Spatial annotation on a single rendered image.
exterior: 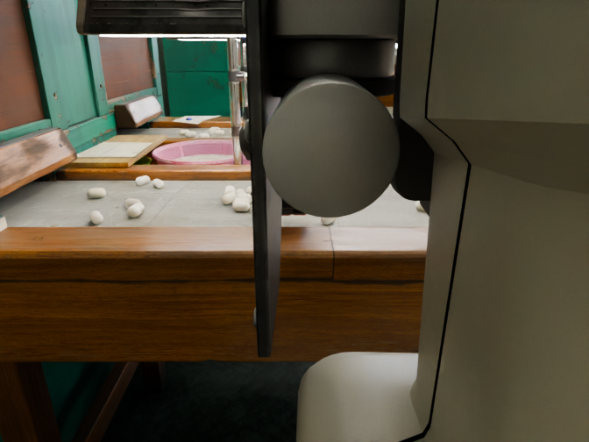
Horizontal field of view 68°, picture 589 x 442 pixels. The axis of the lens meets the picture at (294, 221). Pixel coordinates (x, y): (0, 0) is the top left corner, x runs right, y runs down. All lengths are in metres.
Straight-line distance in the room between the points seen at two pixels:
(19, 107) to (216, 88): 2.64
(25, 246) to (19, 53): 0.49
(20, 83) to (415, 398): 0.99
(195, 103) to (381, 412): 3.52
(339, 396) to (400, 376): 0.03
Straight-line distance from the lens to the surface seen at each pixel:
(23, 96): 1.07
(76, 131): 1.22
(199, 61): 3.61
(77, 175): 1.10
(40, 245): 0.70
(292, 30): 0.19
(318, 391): 0.19
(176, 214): 0.82
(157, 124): 1.73
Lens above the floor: 1.02
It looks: 22 degrees down
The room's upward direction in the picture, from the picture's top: straight up
